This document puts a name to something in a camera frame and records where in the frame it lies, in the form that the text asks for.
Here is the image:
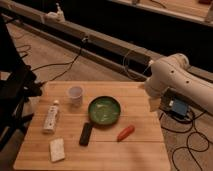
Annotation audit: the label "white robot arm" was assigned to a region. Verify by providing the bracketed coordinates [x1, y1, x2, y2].
[144, 53, 213, 114]

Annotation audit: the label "orange toy carrot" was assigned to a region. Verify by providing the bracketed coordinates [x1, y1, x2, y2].
[117, 125, 135, 142]

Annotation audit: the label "white tube bottle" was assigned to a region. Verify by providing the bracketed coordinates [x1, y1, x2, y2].
[42, 100, 59, 134]

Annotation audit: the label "black tripod stand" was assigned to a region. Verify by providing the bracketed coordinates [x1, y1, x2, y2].
[0, 14, 42, 151]

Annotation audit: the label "white sponge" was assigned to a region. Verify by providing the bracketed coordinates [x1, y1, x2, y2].
[49, 138, 65, 162]

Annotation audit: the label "white object on rail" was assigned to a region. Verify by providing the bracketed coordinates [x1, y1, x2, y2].
[45, 4, 65, 22]

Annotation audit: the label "black floor cable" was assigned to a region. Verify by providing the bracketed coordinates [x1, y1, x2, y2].
[31, 39, 86, 83]

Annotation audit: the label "black cable bundle right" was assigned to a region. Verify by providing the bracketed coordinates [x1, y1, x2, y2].
[158, 108, 213, 171]

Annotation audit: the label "blue electronic box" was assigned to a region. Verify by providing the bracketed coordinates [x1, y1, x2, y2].
[169, 99, 188, 117]

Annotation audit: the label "grey metal rail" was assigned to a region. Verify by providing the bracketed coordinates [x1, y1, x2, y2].
[0, 0, 213, 83]

